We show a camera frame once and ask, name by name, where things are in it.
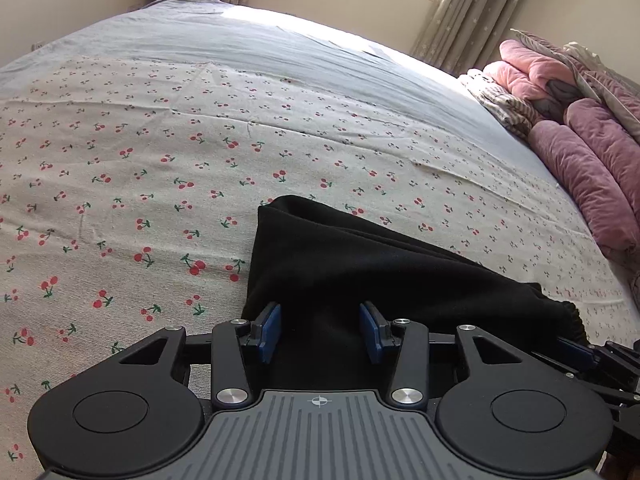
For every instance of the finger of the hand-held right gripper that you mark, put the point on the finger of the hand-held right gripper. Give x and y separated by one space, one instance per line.
577 352

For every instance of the white folded cloth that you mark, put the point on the white folded cloth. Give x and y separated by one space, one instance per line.
580 52

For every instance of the cherry print cloth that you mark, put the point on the cherry print cloth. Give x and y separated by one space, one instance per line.
150 185

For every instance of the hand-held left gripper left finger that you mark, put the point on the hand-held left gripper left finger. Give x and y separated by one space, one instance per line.
270 332

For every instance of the black pants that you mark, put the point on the black pants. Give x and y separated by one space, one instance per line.
380 280

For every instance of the pink folded quilt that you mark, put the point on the pink folded quilt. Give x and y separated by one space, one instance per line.
525 70

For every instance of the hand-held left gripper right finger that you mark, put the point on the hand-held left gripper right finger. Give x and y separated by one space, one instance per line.
371 332

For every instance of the grey bed sheet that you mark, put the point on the grey bed sheet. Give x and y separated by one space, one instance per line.
280 30

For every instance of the white wall socket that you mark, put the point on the white wall socket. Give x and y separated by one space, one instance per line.
38 45

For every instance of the purple folded quilt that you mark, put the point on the purple folded quilt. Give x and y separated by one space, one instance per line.
590 170

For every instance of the striped folded blanket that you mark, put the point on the striped folded blanket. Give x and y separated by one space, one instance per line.
505 105

